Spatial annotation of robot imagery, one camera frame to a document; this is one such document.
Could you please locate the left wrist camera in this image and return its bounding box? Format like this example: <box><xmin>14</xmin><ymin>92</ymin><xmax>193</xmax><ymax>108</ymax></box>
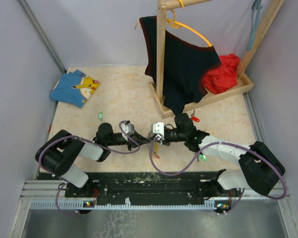
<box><xmin>119</xmin><ymin>120</ymin><xmax>135</xmax><ymax>137</ymax></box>

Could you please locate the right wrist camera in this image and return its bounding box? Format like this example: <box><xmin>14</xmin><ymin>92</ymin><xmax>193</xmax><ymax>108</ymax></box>
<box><xmin>151</xmin><ymin>122</ymin><xmax>164</xmax><ymax>144</ymax></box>

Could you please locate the blue clothes hanger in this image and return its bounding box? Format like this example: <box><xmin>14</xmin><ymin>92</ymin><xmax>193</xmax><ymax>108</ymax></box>
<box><xmin>246</xmin><ymin>0</ymin><xmax>262</xmax><ymax>52</ymax></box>

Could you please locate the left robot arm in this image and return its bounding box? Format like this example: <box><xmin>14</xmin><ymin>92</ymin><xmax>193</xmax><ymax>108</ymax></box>
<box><xmin>35</xmin><ymin>120</ymin><xmax>151</xmax><ymax>197</ymax></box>

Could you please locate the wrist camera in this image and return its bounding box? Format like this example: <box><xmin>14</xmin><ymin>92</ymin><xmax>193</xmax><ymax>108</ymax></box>
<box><xmin>151</xmin><ymin>122</ymin><xmax>164</xmax><ymax>144</ymax></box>
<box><xmin>119</xmin><ymin>120</ymin><xmax>135</xmax><ymax>137</ymax></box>

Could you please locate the yellow tag key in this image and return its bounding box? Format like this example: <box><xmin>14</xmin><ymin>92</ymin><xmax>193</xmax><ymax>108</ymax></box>
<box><xmin>204</xmin><ymin>130</ymin><xmax>214</xmax><ymax>135</ymax></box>

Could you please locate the large keyring with keys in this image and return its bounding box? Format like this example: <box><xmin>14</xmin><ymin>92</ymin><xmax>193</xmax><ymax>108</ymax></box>
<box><xmin>149</xmin><ymin>134</ymin><xmax>160</xmax><ymax>161</ymax></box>

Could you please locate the yellow clothes hanger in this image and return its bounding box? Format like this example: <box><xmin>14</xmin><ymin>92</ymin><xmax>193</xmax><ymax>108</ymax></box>
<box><xmin>135</xmin><ymin>0</ymin><xmax>213</xmax><ymax>48</ymax></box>

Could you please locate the green tag key right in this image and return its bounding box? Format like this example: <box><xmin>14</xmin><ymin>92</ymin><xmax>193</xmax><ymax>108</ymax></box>
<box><xmin>195</xmin><ymin>153</ymin><xmax>207</xmax><ymax>162</ymax></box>

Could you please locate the dark navy tank top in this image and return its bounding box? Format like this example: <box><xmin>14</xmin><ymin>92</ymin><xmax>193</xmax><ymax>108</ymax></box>
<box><xmin>139</xmin><ymin>16</ymin><xmax>223</xmax><ymax>117</ymax></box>

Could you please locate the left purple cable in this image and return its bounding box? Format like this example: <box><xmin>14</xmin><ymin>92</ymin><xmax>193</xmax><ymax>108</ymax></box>
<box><xmin>38</xmin><ymin>120</ymin><xmax>141</xmax><ymax>217</ymax></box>

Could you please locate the blue pikachu shirt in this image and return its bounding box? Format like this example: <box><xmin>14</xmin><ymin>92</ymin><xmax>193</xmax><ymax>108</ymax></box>
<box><xmin>49</xmin><ymin>70</ymin><xmax>100</xmax><ymax>108</ymax></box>

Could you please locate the red crumpled cloth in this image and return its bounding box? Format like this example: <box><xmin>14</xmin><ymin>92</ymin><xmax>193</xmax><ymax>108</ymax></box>
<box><xmin>202</xmin><ymin>54</ymin><xmax>240</xmax><ymax>94</ymax></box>

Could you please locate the wooden clothes rack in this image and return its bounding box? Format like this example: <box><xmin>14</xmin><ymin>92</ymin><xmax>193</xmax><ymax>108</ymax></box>
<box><xmin>149</xmin><ymin>0</ymin><xmax>284</xmax><ymax>119</ymax></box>

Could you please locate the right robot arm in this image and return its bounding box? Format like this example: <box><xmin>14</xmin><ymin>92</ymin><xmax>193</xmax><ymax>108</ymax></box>
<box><xmin>152</xmin><ymin>113</ymin><xmax>286</xmax><ymax>197</ymax></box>

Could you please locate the red tag key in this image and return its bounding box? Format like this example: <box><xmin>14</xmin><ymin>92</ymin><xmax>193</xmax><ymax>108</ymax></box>
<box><xmin>191</xmin><ymin>110</ymin><xmax>200</xmax><ymax>122</ymax></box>

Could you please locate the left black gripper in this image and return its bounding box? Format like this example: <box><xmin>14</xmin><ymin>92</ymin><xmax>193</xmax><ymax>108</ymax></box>
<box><xmin>107</xmin><ymin>129</ymin><xmax>150</xmax><ymax>151</ymax></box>

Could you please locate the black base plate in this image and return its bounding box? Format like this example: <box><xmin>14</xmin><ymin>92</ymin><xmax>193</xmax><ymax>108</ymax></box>
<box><xmin>52</xmin><ymin>171</ymin><xmax>242</xmax><ymax>207</ymax></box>

